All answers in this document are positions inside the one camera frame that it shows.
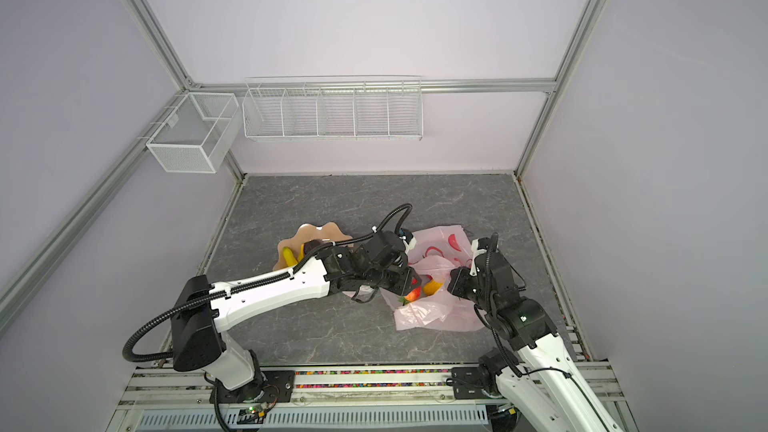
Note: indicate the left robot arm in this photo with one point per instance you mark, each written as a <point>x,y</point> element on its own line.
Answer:
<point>194,334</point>

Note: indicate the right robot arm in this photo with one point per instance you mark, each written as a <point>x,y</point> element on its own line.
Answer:
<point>531,367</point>

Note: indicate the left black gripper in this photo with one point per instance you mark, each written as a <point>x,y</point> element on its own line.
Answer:
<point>404,286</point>

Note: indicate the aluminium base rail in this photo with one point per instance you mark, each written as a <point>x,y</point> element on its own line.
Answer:
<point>330,397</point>

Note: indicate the orange yellow fruit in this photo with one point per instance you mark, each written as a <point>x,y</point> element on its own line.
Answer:
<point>431,288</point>

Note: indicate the yellow banana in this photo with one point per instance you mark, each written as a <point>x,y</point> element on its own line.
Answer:
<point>291,257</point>

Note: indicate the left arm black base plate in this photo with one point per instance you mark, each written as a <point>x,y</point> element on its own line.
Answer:
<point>274,386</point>

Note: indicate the tan scalloped fruit bowl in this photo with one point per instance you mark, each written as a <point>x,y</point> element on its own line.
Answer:
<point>307,233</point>

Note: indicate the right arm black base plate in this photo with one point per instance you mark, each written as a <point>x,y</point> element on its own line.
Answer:
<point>474,383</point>

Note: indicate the pink fruit-print plastic bag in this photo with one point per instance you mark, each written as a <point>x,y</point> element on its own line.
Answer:
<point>438,251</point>

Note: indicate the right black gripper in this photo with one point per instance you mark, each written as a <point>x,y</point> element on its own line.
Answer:
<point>461,276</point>

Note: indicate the small white mesh basket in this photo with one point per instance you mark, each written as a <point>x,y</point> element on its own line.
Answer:
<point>198,133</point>

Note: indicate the long white wire basket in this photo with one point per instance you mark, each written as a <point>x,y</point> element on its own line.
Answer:
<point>366,107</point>

